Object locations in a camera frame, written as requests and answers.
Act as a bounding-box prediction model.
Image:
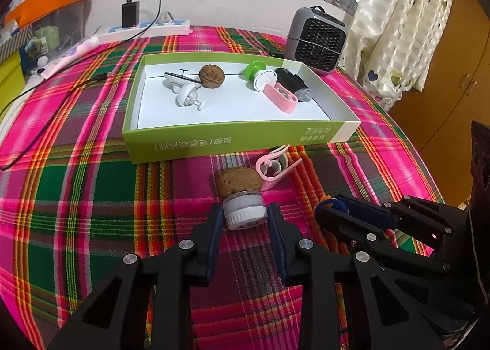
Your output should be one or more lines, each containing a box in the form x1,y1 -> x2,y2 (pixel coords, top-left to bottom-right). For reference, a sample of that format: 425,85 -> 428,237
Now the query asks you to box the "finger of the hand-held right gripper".
340,195 -> 466,248
315,203 -> 399,259

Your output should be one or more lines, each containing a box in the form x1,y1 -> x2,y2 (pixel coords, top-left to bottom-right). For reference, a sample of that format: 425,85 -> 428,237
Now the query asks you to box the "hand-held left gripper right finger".
267,203 -> 447,350

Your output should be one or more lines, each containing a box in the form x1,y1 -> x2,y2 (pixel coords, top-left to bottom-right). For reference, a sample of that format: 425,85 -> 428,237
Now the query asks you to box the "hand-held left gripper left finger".
46,203 -> 226,350

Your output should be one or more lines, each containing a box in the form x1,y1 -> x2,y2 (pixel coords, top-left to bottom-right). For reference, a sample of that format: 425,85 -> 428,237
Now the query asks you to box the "blue cord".
314,197 -> 347,218

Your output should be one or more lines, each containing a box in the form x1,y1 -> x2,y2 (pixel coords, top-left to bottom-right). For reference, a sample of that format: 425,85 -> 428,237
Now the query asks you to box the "white ribbed-cap jar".
221,190 -> 268,230

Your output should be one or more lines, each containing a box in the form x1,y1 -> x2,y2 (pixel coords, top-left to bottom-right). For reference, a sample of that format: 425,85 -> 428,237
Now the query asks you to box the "green cardboard box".
122,52 -> 362,165

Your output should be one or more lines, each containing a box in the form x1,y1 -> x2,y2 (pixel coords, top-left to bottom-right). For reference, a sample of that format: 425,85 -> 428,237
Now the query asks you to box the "light pink clip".
264,82 -> 299,114

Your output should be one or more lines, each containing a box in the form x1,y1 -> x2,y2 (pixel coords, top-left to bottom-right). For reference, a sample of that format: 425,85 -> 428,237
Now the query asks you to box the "black and white suction hook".
164,68 -> 202,88

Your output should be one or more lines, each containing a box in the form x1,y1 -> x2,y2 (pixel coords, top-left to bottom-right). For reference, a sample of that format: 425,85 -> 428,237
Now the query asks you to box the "green suction hook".
244,60 -> 278,93

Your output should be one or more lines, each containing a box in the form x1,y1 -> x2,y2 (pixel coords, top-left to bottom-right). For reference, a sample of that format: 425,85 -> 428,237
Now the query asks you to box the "brown walnut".
198,63 -> 227,89
218,167 -> 265,198

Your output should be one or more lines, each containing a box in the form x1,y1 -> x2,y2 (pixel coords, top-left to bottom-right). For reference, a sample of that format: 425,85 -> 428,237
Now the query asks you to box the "pink clip with loop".
255,145 -> 303,191

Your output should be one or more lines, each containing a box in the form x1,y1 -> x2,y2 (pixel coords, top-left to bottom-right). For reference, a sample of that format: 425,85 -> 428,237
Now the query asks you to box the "plaid blanket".
0,24 -> 443,350

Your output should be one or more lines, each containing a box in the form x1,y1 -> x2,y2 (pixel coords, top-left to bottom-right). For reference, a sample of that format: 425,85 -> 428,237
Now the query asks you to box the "wooden cabinet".
390,0 -> 490,206

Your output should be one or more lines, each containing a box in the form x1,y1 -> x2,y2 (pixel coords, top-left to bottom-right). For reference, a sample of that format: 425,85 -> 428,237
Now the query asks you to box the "small black device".
275,67 -> 312,103

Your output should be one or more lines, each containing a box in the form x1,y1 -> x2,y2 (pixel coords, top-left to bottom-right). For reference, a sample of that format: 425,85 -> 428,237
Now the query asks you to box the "grey fan heater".
284,6 -> 349,76

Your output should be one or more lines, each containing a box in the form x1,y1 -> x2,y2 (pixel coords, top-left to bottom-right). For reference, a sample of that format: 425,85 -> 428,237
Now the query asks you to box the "heart print curtain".
346,0 -> 458,112

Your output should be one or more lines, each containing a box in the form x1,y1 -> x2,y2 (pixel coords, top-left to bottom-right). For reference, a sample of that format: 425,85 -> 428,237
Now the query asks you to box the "white power strip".
97,20 -> 191,45

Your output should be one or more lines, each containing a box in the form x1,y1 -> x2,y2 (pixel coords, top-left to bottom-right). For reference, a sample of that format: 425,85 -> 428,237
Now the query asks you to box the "white and pink tube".
40,37 -> 100,79

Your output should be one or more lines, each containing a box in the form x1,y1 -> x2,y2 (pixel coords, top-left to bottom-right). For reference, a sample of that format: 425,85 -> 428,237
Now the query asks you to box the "black charger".
121,1 -> 141,28

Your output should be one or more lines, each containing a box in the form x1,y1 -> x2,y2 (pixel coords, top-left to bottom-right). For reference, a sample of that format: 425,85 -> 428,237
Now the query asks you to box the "yellow-green box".
0,54 -> 26,114

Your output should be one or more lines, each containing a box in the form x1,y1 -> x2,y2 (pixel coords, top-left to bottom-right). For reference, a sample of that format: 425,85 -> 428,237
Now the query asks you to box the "clear storage bin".
21,1 -> 87,54

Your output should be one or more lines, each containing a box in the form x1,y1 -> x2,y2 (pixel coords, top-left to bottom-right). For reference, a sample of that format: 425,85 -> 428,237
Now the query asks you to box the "small blue printed box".
19,37 -> 49,68

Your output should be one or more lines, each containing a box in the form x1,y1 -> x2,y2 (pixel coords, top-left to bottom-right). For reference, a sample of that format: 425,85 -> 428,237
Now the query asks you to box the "black charger cable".
0,0 -> 162,171

